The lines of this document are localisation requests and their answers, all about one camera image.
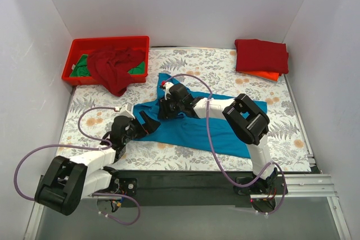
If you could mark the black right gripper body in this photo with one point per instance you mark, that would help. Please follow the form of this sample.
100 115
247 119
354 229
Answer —
164 108

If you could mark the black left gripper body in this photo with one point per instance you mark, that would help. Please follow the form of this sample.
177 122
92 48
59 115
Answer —
139 126

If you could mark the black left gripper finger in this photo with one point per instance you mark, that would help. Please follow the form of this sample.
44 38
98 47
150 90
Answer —
148 122
146 129

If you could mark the teal blue t-shirt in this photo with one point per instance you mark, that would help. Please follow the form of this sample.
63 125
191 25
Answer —
188 132

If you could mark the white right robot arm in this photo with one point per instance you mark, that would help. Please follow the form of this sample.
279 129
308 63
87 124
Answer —
247 120

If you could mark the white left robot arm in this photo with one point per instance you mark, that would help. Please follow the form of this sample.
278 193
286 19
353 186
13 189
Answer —
68 180

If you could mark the floral patterned table mat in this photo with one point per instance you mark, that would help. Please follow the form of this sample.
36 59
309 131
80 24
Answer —
206 70

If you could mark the crumpled dark red t-shirt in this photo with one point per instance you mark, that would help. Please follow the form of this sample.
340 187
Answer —
110 67

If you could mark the green t-shirt in bin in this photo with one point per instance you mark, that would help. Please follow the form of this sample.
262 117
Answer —
80 68

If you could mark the folded dark red t-shirt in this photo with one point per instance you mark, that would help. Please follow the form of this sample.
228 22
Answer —
260 55

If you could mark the red plastic bin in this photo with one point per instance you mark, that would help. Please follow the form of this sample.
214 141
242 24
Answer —
85 46

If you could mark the folded orange t-shirt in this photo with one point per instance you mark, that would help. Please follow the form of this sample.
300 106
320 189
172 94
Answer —
264 74

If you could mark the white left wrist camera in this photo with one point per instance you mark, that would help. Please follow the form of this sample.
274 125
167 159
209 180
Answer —
125 110

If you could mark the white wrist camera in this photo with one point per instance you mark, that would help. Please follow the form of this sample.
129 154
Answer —
165 86
125 110

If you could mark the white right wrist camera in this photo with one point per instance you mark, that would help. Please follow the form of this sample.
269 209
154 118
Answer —
165 86

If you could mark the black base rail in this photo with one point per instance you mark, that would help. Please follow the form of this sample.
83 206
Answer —
197 188

